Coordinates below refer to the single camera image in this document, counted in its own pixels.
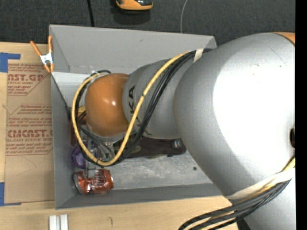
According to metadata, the crushed red drink can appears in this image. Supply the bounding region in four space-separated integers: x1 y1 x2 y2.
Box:
72 168 115 196

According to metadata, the purple plastic cup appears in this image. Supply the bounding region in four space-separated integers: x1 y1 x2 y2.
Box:
71 145 87 170

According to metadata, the pale grey metal gripper finger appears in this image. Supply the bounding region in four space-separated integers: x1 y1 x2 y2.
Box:
85 162 97 177

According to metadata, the brown cardboard board, red print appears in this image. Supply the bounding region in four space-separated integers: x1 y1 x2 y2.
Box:
0 41 56 206

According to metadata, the grey metal bin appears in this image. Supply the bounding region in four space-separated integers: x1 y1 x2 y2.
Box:
48 24 231 210

